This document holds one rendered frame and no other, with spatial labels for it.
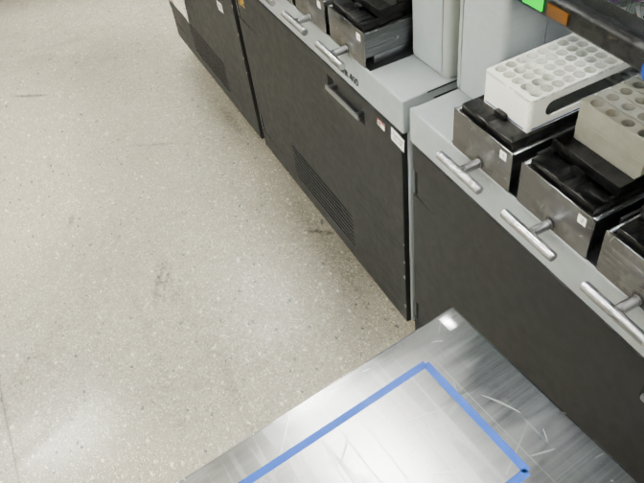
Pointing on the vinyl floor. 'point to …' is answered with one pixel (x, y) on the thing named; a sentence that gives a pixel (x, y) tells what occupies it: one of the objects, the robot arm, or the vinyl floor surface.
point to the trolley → (423, 424)
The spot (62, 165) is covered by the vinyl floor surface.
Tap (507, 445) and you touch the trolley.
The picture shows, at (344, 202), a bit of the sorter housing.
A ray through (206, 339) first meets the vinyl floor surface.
